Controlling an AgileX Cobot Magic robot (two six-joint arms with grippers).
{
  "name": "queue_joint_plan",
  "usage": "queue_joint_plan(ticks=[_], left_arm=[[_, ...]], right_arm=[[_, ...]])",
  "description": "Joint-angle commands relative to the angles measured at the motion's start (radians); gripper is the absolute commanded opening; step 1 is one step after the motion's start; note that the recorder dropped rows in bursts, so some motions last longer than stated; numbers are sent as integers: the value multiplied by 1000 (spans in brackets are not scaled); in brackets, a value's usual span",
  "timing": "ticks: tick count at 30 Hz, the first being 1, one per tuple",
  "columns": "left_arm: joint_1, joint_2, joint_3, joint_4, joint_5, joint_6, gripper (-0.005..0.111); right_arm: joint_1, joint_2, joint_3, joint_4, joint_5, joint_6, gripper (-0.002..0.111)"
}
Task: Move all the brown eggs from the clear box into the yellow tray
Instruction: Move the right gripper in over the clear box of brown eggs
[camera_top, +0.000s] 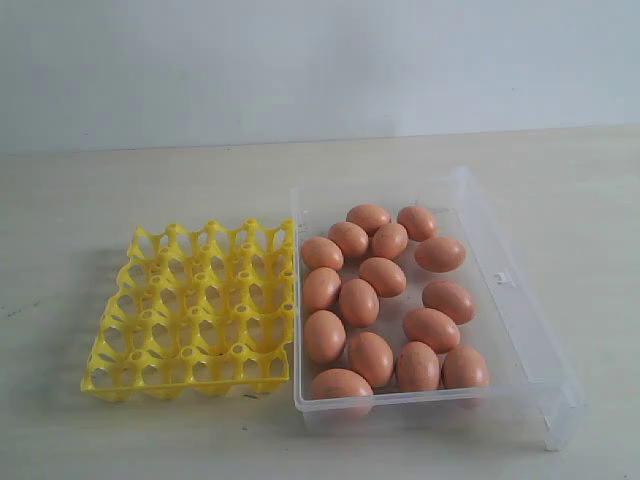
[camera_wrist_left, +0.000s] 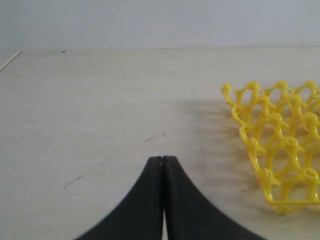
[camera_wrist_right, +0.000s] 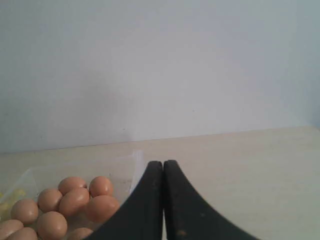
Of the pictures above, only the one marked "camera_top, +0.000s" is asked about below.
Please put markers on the brown egg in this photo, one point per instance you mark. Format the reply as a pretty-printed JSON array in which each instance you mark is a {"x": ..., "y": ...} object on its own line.
[
  {"x": 351, "y": 239},
  {"x": 320, "y": 289},
  {"x": 385, "y": 276},
  {"x": 389, "y": 241},
  {"x": 417, "y": 368},
  {"x": 433, "y": 328},
  {"x": 324, "y": 337},
  {"x": 318, "y": 252},
  {"x": 451, "y": 299},
  {"x": 369, "y": 217},
  {"x": 358, "y": 303},
  {"x": 464, "y": 367},
  {"x": 371, "y": 356},
  {"x": 440, "y": 254},
  {"x": 342, "y": 383},
  {"x": 419, "y": 222}
]

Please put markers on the clear plastic container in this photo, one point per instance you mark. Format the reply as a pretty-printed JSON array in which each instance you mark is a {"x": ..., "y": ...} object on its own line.
[{"x": 533, "y": 395}]

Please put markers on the yellow plastic egg tray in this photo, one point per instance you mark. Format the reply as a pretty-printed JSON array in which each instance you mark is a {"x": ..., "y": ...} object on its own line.
[{"x": 210, "y": 310}]

